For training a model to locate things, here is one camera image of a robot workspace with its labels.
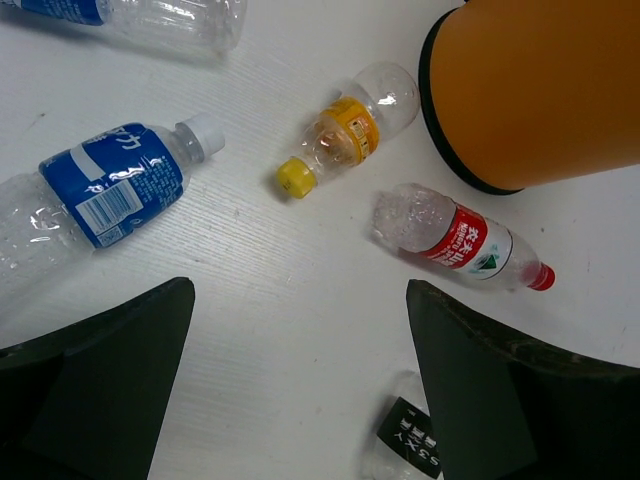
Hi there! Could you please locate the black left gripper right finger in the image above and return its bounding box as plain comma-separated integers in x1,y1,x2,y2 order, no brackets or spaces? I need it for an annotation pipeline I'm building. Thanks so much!
406,280,639,479

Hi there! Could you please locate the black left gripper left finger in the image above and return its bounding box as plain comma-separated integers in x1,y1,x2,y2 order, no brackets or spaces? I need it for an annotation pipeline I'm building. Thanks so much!
1,277,195,479

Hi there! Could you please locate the black label small bottle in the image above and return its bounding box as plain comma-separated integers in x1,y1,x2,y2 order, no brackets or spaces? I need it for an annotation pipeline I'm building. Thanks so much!
360,370,444,479

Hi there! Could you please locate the red label water bottle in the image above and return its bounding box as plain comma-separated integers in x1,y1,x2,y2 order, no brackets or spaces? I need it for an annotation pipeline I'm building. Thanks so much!
372,183,556,291

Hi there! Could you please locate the orange cylindrical bin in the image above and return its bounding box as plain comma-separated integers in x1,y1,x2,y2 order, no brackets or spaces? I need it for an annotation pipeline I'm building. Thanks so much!
419,1,639,195

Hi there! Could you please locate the large blue label bottle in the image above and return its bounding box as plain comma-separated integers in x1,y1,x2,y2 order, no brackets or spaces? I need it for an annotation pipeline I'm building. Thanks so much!
1,113,225,304

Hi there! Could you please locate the yellow cap small bottle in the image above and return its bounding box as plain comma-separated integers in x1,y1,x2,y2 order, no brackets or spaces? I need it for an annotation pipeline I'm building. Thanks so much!
275,61,420,199

